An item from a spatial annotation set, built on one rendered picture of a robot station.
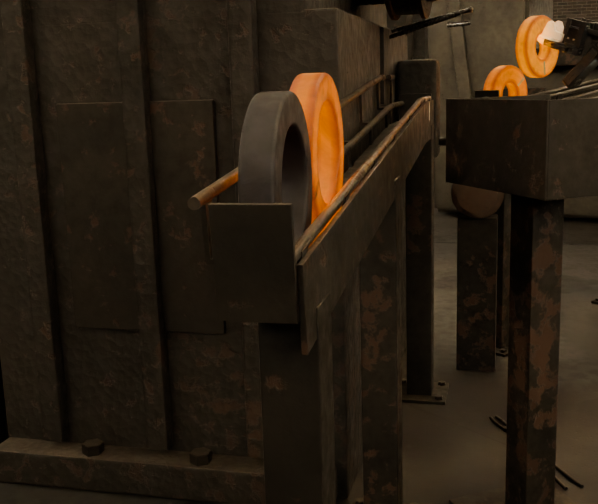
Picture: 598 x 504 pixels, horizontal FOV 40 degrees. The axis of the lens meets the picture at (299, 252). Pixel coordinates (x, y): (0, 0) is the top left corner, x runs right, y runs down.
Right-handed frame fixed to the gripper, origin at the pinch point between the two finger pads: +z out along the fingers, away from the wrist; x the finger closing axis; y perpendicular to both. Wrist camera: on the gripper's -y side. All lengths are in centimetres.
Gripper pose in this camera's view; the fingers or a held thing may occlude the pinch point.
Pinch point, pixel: (538, 39)
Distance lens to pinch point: 225.6
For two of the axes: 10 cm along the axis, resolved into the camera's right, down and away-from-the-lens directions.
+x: -7.5, 1.7, -6.3
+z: -6.4, -4.0, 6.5
